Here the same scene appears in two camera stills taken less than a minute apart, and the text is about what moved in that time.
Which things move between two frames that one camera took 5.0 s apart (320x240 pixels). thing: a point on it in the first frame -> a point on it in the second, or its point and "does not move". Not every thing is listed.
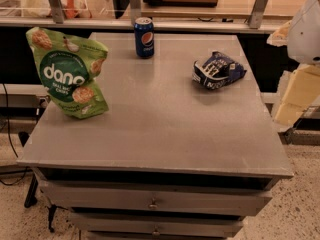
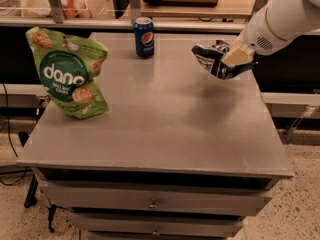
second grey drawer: [156, 226] does not move
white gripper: [306, 34] -> [258, 37]
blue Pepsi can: [144, 37] does not move
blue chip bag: [218, 72] -> [210, 59]
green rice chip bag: [67, 65] does not move
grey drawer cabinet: [187, 149] does not move
